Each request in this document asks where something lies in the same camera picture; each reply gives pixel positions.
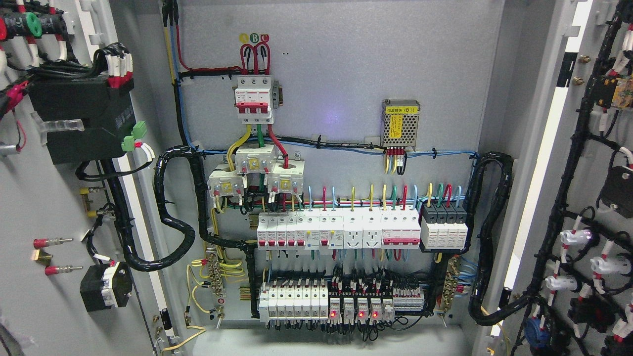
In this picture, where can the white socket modules row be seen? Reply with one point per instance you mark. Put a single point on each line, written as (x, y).
(362, 229)

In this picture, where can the black surge protector modules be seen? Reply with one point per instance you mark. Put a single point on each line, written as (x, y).
(443, 228)

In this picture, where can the grey cabinet door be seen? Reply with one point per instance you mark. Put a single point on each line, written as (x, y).
(43, 219)
(558, 273)

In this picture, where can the white current transformer left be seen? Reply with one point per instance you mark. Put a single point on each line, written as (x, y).
(224, 182)

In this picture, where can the white current transformer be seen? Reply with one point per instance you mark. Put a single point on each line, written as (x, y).
(289, 180)
(224, 182)
(253, 159)

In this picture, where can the white current transformer top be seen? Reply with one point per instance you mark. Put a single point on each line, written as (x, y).
(253, 159)

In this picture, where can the white mini breakers row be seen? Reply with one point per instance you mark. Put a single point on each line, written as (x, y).
(302, 231)

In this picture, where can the red white circuit breaker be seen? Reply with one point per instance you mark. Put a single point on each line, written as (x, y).
(400, 229)

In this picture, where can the white lower terminal blocks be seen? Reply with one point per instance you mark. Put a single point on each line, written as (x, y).
(294, 301)

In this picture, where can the white rotary selector switch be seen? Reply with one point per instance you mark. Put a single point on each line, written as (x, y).
(104, 286)

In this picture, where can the relay terminal block row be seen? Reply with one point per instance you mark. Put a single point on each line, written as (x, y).
(364, 300)

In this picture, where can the black digital power meter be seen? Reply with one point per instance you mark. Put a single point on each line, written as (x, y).
(86, 119)

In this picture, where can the white current transformer right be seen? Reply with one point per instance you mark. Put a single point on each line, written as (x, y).
(289, 180)

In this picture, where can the red white main breaker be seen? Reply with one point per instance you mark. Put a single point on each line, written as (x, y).
(254, 99)

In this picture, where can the perforated metal power supply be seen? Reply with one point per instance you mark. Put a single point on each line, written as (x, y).
(400, 122)

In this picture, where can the grey electrical cabinet body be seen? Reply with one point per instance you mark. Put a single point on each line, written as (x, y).
(475, 66)

